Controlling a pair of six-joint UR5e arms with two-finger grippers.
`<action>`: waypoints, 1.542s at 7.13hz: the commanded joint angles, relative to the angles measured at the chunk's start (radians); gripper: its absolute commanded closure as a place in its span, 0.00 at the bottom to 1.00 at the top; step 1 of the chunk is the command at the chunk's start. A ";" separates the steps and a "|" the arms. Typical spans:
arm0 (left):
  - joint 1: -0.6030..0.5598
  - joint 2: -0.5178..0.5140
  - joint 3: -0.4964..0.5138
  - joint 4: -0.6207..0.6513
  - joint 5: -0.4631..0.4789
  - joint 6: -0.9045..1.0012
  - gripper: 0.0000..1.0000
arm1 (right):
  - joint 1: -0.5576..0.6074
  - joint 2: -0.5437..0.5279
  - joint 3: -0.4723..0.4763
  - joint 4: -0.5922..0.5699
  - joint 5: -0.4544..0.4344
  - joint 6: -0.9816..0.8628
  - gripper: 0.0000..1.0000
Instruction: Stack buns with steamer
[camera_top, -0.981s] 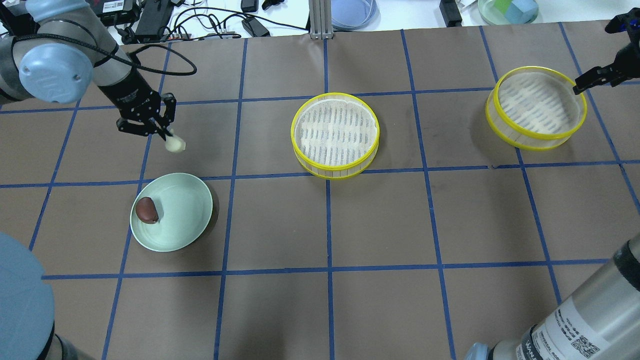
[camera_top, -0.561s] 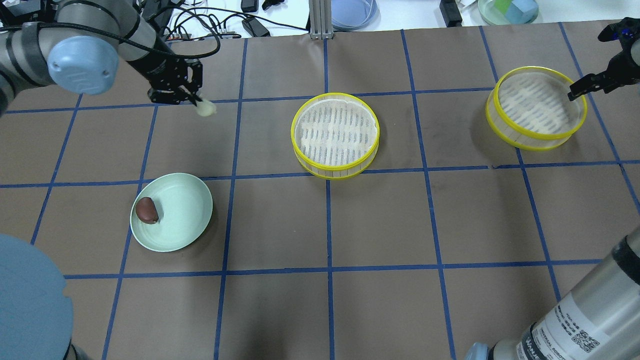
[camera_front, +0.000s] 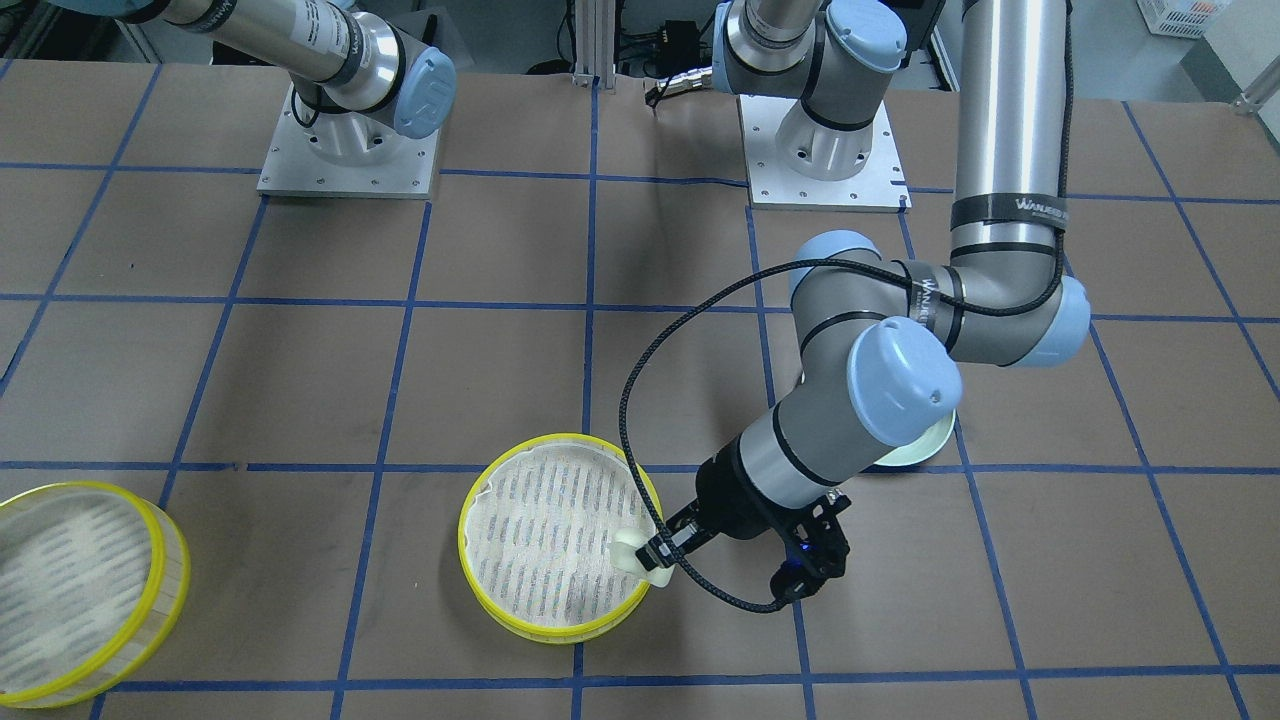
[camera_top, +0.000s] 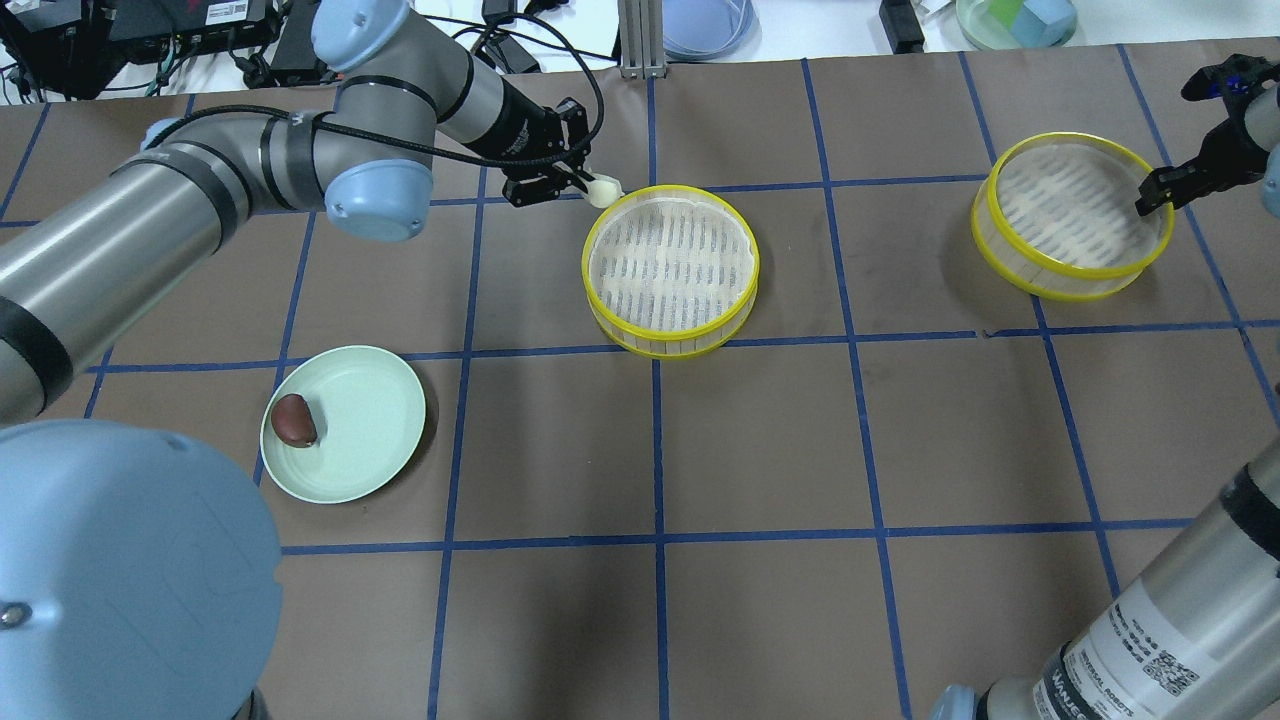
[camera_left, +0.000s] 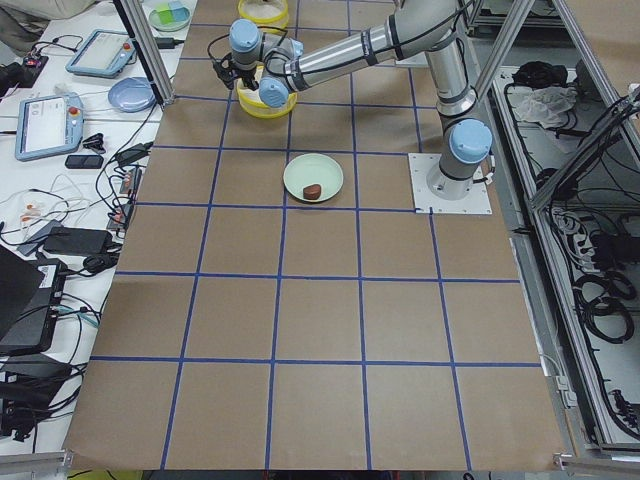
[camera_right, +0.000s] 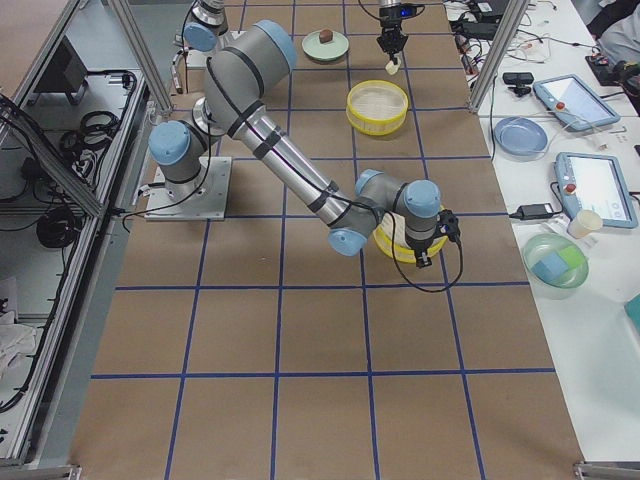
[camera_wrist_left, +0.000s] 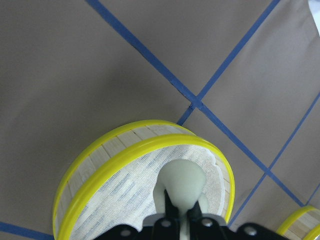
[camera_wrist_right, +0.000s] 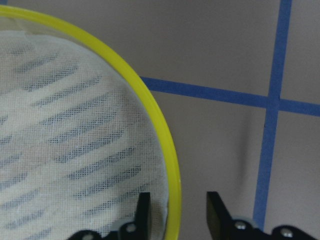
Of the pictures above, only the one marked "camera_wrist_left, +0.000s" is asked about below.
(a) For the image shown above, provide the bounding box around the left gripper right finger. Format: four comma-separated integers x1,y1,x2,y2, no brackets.
187,202,287,240

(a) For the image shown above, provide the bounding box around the yellow bamboo steamer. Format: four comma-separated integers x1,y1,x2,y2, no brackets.
52,120,235,240
276,205,320,240

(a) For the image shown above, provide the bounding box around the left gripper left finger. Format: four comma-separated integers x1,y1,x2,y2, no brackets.
97,190,181,240

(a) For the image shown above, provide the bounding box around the cream white bun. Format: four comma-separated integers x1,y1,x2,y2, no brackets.
153,159,209,240

